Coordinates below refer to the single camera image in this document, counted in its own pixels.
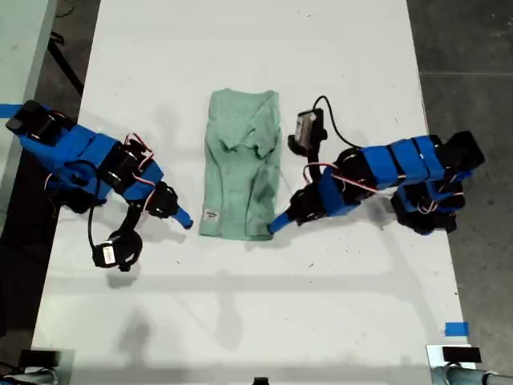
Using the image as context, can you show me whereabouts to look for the pale green T-shirt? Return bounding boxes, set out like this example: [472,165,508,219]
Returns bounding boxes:
[198,88,282,241]

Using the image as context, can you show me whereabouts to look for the black stand leg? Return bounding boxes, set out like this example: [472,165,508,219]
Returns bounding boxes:
[46,34,84,95]

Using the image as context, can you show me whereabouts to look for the white plate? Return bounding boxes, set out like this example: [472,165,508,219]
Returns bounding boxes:
[426,343,478,370]

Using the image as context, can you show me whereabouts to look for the small black box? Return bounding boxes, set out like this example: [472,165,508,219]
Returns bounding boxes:
[18,350,61,368]
[442,346,482,364]

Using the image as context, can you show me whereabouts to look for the pale side table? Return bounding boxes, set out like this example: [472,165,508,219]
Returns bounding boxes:
[0,0,59,236]

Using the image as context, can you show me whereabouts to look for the grey blue object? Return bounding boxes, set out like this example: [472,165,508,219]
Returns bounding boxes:
[430,364,513,385]
[0,367,61,385]

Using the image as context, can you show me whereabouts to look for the black camera stalk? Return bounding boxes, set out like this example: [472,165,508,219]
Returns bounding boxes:
[306,146,324,185]
[119,198,145,237]

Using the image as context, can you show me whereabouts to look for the black camera box, ring mount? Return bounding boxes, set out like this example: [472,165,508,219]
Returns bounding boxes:
[92,230,144,273]

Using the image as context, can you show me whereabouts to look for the black camera box, grey face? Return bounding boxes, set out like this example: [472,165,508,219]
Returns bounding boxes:
[287,107,329,154]

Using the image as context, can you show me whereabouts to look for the black camera cable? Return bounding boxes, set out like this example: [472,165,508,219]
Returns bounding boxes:
[87,192,99,252]
[314,95,364,149]

